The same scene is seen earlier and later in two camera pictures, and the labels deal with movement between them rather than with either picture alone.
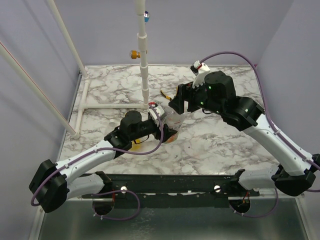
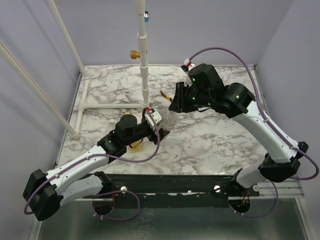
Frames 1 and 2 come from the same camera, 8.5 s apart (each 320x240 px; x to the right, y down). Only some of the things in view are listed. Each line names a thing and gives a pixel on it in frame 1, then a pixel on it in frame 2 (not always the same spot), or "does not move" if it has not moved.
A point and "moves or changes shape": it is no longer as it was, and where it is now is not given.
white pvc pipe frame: [140, 8] does not move
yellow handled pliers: [166, 97] does not move
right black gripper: [185, 93] does not move
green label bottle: [175, 121] moves or changes shape
